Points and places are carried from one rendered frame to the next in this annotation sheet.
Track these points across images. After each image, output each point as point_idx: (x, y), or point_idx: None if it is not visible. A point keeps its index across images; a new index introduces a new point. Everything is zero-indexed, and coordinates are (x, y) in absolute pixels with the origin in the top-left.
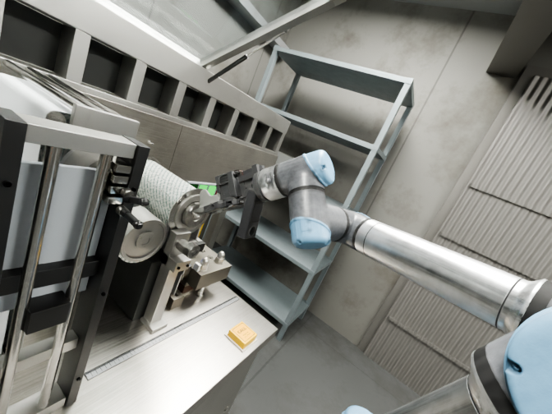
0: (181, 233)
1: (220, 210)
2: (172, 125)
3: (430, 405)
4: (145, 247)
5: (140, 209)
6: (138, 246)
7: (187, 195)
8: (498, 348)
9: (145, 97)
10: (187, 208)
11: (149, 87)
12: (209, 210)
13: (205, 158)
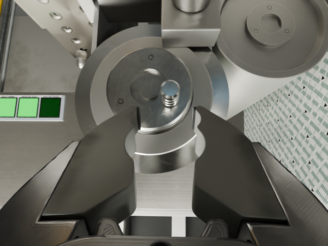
0: (203, 30)
1: (126, 142)
2: None
3: None
4: (262, 4)
5: (250, 96)
6: (285, 11)
7: (192, 152)
8: None
9: (148, 217)
10: (185, 112)
11: (146, 231)
12: (289, 171)
13: (37, 164)
